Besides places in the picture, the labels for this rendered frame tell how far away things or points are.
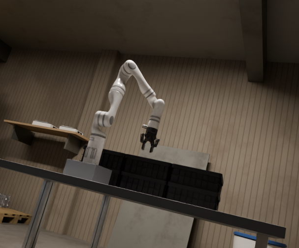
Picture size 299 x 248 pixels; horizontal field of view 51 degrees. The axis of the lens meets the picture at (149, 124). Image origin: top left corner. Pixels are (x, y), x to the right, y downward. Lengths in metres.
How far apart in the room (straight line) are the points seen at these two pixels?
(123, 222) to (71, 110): 2.17
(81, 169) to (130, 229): 2.40
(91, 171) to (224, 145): 2.83
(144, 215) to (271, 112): 2.10
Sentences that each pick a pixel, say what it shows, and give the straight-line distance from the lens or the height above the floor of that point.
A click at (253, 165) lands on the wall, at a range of 4.23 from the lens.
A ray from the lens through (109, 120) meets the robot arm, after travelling 1.87.
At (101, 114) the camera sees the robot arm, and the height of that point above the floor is 1.10.
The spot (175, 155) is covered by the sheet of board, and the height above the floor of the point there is 1.39.
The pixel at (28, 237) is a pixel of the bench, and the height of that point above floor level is 0.26.
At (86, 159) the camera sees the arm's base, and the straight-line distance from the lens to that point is 1.85.
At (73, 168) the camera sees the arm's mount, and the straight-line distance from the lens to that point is 1.78.
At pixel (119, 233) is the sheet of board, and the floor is 0.26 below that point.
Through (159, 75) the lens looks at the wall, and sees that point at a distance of 4.94.
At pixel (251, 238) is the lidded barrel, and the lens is 3.39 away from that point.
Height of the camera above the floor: 0.65
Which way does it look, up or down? 14 degrees up
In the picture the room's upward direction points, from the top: 14 degrees clockwise
